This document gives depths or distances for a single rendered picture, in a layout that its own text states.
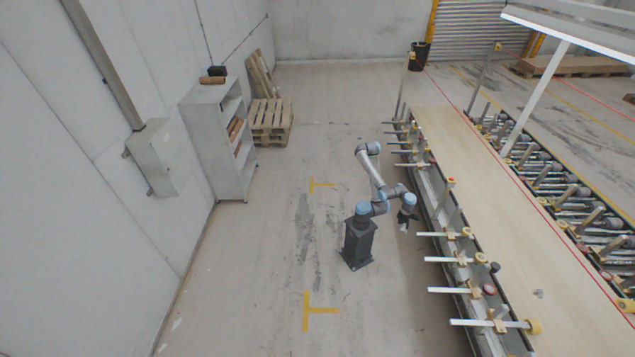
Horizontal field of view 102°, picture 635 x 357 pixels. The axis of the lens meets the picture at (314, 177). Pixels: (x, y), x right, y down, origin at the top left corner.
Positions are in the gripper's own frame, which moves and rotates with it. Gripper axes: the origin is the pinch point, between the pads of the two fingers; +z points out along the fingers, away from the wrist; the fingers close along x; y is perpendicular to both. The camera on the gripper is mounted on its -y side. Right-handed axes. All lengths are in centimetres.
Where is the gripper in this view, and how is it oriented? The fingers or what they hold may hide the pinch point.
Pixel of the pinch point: (403, 227)
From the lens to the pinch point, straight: 233.8
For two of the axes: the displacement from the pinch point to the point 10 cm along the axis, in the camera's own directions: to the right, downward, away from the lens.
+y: -10.0, 0.0, 0.4
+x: -0.3, 6.6, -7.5
